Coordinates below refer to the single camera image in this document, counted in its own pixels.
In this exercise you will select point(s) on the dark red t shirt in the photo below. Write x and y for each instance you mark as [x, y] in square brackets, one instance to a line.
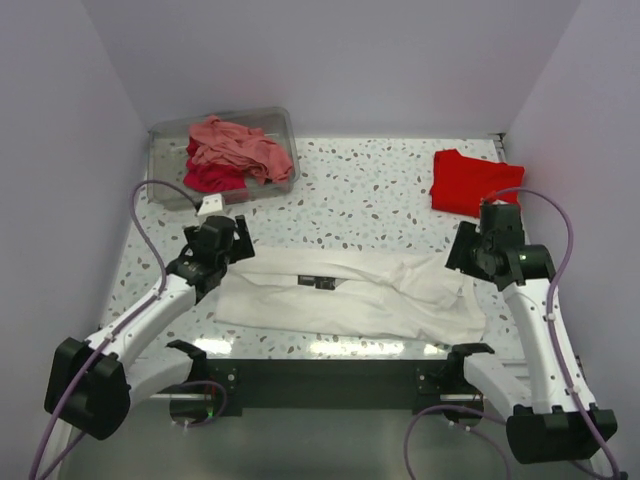
[210, 178]

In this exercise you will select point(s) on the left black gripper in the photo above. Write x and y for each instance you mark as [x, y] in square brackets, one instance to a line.
[240, 248]

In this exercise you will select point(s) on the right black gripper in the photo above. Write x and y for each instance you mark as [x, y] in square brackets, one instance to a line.
[466, 233]

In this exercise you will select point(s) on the pink t shirt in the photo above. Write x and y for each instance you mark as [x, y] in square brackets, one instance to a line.
[219, 143]

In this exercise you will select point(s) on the white printed t shirt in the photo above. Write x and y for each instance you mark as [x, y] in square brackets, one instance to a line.
[348, 293]

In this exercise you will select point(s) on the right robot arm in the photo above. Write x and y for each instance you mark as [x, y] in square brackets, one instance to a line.
[554, 417]

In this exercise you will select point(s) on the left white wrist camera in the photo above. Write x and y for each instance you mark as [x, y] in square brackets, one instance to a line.
[212, 205]

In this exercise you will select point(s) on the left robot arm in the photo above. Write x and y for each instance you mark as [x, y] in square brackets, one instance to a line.
[89, 385]

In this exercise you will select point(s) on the bright red folded t shirt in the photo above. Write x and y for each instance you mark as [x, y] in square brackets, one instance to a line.
[461, 183]

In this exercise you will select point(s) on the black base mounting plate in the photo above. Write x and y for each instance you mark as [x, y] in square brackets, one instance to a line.
[338, 384]

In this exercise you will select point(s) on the clear plastic bin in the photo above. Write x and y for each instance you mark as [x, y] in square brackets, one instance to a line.
[167, 157]

